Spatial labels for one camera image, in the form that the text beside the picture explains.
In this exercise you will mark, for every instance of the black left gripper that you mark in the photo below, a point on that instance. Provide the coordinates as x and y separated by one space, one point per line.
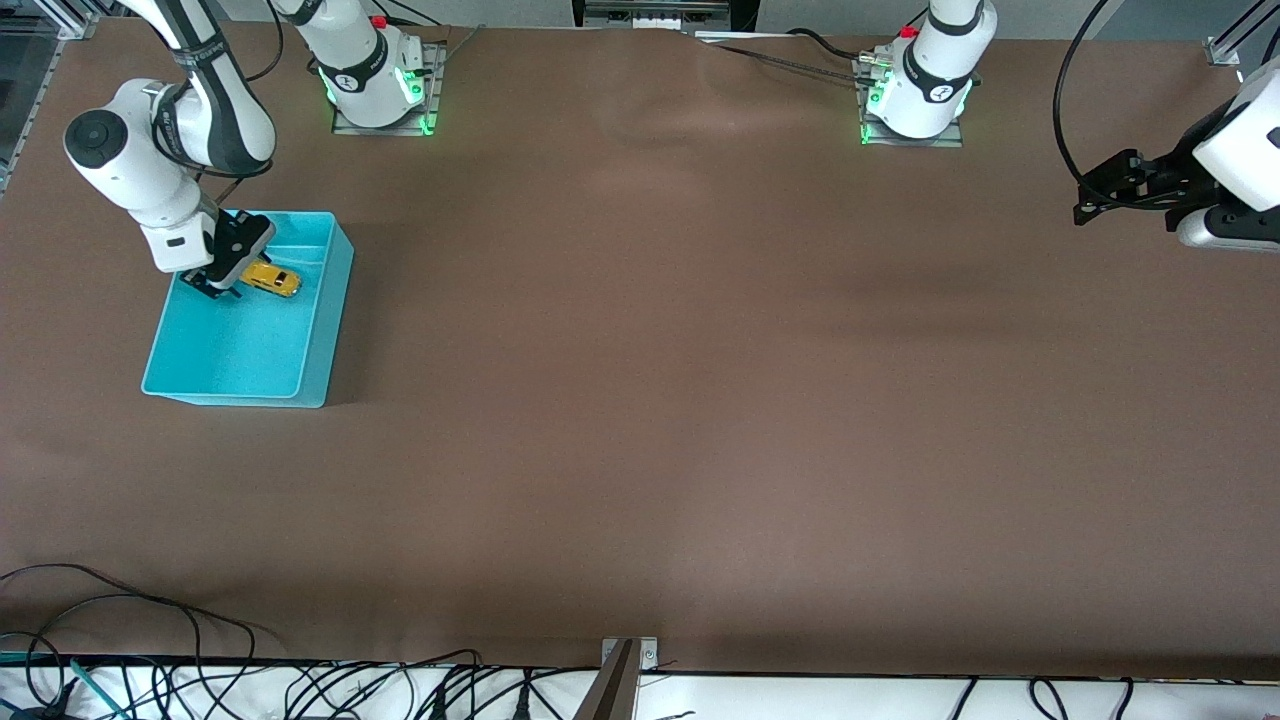
1172 176

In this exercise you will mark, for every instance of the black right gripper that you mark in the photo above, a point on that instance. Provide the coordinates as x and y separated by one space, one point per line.
243 236

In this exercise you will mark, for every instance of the yellow beetle toy car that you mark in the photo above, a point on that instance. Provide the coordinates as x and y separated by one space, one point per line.
272 280

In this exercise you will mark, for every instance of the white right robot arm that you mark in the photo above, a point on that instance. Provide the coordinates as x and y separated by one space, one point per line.
360 70

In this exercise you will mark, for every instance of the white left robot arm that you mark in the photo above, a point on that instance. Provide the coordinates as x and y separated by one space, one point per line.
930 90

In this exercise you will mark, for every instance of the turquoise plastic bin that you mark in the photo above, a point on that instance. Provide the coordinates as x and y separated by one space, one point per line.
250 350

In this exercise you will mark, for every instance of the brown table cover sheet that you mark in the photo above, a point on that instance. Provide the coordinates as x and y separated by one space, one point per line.
640 400

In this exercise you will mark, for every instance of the black power plug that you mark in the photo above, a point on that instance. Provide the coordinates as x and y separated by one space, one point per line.
522 703
437 705

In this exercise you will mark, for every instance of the grey metal power strip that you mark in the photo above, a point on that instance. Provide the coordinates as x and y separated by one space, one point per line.
650 15

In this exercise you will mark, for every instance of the white table edge ledge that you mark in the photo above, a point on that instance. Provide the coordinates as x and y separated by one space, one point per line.
800 700

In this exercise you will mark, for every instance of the aluminium frame profile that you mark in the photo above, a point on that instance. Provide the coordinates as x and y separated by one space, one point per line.
1215 48
65 20

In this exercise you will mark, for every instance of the grey metal bracket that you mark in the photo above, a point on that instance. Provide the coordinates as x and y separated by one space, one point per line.
620 690

